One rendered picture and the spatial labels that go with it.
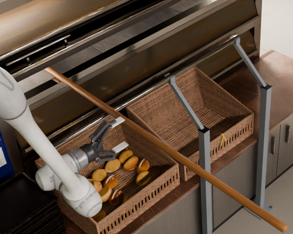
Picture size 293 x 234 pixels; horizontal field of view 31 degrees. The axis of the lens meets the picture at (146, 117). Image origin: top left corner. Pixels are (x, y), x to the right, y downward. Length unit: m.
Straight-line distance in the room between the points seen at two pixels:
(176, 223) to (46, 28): 1.24
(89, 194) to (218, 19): 1.72
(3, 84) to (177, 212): 1.51
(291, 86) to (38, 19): 1.78
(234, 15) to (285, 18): 2.19
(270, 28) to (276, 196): 2.26
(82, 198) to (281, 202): 1.87
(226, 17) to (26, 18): 1.42
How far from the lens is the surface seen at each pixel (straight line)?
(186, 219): 2.94
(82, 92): 2.48
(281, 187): 3.64
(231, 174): 3.07
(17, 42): 2.40
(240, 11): 3.46
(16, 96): 1.62
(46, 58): 2.34
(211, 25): 3.28
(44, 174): 2.03
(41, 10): 2.45
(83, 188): 1.93
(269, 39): 5.20
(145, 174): 2.80
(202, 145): 2.61
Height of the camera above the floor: 2.59
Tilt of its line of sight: 38 degrees down
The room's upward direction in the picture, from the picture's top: 7 degrees counter-clockwise
